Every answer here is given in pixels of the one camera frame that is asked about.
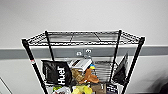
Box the white box with blue corner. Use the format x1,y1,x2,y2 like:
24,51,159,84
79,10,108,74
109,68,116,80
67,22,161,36
69,58,96,73

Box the orange plush toy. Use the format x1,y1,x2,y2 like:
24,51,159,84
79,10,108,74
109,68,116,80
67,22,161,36
71,67,101,85

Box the black bag with white print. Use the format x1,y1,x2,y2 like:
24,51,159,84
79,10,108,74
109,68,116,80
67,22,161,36
41,59,73,86

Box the yellow plush toy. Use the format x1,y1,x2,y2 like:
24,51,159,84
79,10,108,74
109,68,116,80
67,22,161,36
71,84,93,94

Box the small black bag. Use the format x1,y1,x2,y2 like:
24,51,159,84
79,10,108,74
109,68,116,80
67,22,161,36
112,52,130,86

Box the white box with red print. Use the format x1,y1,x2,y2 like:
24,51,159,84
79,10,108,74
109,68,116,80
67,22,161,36
52,85,73,94

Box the dark box with white label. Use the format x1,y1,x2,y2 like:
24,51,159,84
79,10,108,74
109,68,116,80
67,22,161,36
106,83,119,94

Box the white wall socket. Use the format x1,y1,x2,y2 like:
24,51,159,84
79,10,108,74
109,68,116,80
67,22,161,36
76,50,83,57
85,48,93,55

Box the black wire shelf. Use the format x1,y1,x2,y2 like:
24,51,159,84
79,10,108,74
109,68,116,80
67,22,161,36
21,29,147,94

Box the long grey wall band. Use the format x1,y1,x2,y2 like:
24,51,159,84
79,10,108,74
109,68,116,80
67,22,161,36
0,45,168,61

